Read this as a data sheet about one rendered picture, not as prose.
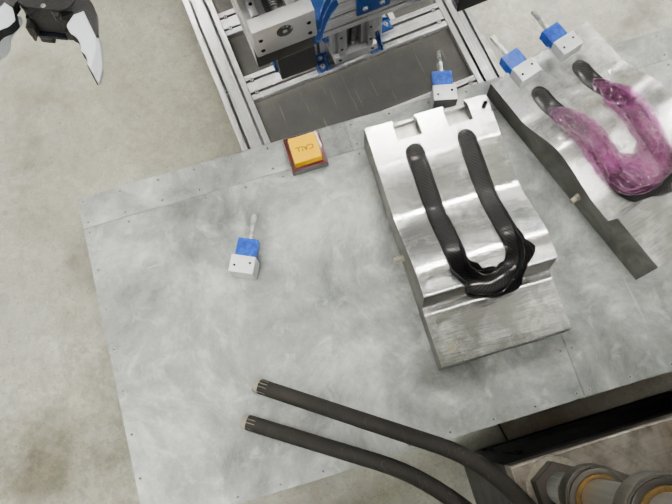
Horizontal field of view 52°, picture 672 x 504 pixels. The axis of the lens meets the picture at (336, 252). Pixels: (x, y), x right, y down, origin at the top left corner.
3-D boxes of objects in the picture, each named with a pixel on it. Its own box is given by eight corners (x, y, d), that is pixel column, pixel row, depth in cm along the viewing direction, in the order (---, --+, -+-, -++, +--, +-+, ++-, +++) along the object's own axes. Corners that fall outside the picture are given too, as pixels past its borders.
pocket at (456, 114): (439, 114, 144) (441, 106, 141) (463, 107, 145) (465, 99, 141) (446, 133, 143) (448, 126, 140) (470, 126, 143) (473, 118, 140)
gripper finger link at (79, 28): (127, 91, 89) (93, 35, 90) (118, 67, 83) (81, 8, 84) (105, 102, 88) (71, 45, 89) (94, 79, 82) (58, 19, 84)
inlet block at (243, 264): (244, 217, 146) (240, 209, 141) (267, 220, 145) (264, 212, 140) (233, 276, 143) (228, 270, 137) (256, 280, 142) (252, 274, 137)
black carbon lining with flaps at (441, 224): (400, 151, 141) (403, 131, 132) (475, 129, 141) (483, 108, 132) (456, 312, 132) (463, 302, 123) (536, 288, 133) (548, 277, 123)
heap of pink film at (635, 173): (538, 115, 143) (548, 97, 135) (605, 71, 145) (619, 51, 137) (619, 213, 137) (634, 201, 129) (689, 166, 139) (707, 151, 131)
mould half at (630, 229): (486, 95, 151) (495, 69, 140) (580, 35, 154) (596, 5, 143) (635, 280, 139) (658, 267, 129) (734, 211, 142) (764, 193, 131)
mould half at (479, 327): (364, 146, 149) (364, 119, 136) (478, 113, 150) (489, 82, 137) (438, 370, 136) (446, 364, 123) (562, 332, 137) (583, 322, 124)
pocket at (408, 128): (390, 128, 144) (390, 121, 140) (414, 121, 144) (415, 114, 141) (396, 148, 143) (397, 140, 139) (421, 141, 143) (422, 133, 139)
